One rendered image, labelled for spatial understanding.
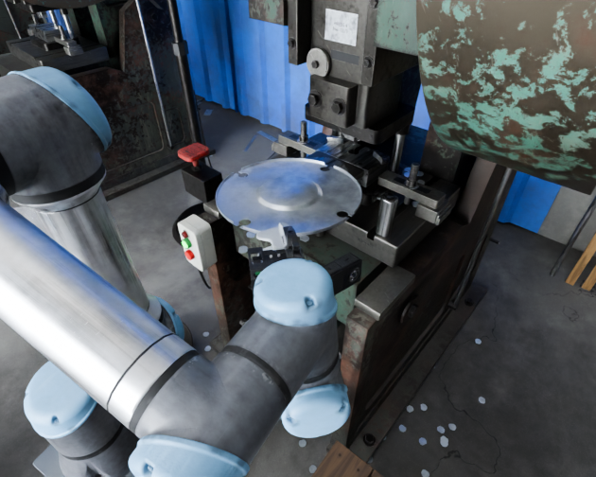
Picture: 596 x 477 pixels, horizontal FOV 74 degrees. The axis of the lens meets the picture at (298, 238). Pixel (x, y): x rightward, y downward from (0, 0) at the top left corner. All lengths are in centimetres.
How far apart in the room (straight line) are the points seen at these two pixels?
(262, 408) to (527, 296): 164
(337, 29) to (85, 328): 66
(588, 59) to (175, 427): 39
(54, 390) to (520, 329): 152
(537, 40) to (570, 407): 139
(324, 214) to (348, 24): 34
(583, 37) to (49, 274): 43
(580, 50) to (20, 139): 51
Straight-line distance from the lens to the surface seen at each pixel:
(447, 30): 40
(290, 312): 34
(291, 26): 85
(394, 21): 70
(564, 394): 166
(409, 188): 92
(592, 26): 36
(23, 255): 40
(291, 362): 35
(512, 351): 168
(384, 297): 81
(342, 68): 83
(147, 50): 232
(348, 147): 100
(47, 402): 74
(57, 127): 53
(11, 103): 53
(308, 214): 73
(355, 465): 96
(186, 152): 105
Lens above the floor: 124
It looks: 41 degrees down
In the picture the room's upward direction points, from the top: straight up
